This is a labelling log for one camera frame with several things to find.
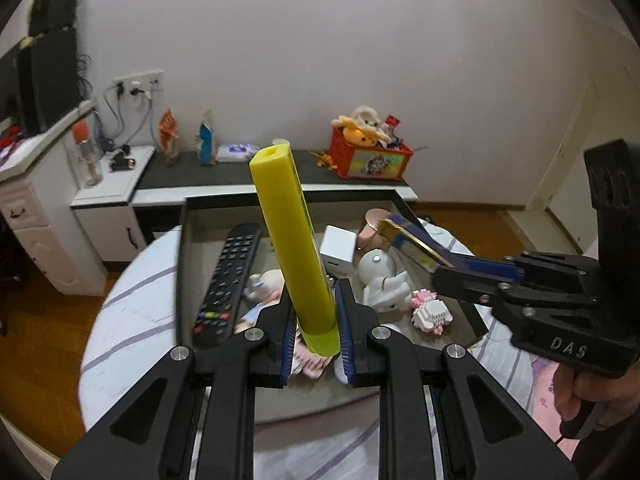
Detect pink patterned quilt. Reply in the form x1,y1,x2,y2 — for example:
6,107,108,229
530,355,566,426

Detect black power cables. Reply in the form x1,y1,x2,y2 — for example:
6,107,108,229
97,85,156,153

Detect blue gold foil packet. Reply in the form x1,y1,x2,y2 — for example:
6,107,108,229
377,214,457,273

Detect small white box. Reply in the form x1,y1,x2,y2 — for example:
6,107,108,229
320,225,358,275

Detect yellow plush toy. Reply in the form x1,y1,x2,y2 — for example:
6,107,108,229
332,116,388,147

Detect pink round container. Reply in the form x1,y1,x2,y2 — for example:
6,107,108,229
357,208,397,251

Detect wet wipes pack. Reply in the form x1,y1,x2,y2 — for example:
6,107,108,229
216,141,260,163

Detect white door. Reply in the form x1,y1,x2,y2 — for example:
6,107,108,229
525,85,640,256

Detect pink white block figure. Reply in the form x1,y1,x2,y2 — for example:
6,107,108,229
410,288,452,336

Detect black top low cabinet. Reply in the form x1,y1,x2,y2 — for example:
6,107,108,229
132,149,418,241

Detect flat pink building block toy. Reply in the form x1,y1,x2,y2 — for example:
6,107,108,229
292,340,336,378

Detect white plush toy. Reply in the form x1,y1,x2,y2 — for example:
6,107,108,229
350,106,381,128

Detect black remote control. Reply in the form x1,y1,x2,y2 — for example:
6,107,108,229
192,223,263,348

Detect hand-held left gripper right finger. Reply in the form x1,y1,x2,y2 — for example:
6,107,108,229
334,277,578,480

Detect yellow tube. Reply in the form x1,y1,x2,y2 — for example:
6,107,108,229
249,142,342,356

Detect small black gadget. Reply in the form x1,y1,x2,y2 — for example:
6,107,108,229
111,146,137,171

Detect clear bottle with pink lid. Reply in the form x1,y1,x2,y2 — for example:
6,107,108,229
72,120,103,188

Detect pink pig doll figurine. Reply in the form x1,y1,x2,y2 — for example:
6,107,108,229
235,269,285,333

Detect black computer monitor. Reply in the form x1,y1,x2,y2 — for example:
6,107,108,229
0,52,26,131

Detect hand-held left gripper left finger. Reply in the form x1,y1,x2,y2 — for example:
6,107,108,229
51,292,299,480

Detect person's right hand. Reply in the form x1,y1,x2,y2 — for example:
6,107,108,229
552,360,640,427

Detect white wall power outlet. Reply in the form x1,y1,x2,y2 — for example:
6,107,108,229
114,70,165,93

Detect dark green shallow tray box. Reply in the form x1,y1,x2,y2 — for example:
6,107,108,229
175,187,491,423

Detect orange toy crate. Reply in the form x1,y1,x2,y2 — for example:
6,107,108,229
328,127,413,181

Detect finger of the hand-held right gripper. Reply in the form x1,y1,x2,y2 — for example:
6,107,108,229
447,251,526,283
432,266,506,308

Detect white side table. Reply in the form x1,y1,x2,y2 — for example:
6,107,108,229
70,145,156,261

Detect black computer tower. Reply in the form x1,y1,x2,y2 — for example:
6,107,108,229
15,0,83,136

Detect orange snack bag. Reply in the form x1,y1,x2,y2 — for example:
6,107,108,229
158,109,181,166

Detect blue white snack bag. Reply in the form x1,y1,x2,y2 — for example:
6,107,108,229
196,109,218,166

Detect white robot dog toy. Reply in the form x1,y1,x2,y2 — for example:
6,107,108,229
357,249,413,313

